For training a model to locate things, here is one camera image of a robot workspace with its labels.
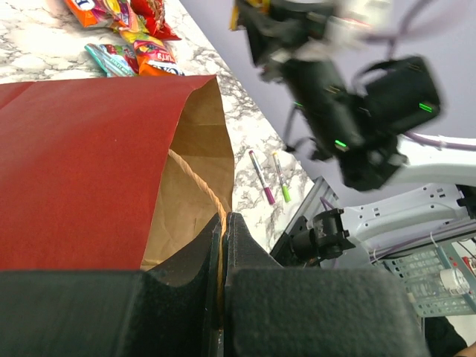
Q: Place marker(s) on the green marker pen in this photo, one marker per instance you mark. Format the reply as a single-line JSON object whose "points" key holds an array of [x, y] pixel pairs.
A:
{"points": [[282, 179]]}

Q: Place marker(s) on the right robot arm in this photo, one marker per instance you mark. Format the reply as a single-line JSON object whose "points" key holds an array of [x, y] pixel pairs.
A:
{"points": [[359, 130]]}

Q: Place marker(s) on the orange white snack packet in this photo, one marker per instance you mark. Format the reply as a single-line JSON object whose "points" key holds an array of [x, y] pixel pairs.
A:
{"points": [[154, 58]]}

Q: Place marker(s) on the green Fox's candy bag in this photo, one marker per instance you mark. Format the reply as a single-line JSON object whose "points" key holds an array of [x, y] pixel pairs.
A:
{"points": [[114, 60]]}

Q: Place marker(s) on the colourful Fox's fruits bag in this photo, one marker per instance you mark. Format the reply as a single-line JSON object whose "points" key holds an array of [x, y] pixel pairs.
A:
{"points": [[115, 14]]}

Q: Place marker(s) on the red brown paper bag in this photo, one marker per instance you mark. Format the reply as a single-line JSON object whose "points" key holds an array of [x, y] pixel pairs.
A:
{"points": [[110, 173]]}

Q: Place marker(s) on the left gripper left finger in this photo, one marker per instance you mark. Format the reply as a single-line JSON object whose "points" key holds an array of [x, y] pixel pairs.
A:
{"points": [[169, 310]]}

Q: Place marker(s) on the pink marker pen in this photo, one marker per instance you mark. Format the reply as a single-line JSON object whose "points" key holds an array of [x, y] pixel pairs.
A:
{"points": [[261, 177]]}

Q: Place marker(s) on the red snack packet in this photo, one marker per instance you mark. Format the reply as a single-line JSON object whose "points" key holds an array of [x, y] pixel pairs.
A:
{"points": [[152, 14]]}

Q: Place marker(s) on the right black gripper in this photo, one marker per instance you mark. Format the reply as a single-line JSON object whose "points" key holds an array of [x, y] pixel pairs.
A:
{"points": [[274, 37]]}

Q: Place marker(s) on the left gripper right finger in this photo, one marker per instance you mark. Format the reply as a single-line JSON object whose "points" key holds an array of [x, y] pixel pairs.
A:
{"points": [[275, 311]]}

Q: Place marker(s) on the yellow M&M's bag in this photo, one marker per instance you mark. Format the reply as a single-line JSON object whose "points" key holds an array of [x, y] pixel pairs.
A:
{"points": [[237, 21]]}

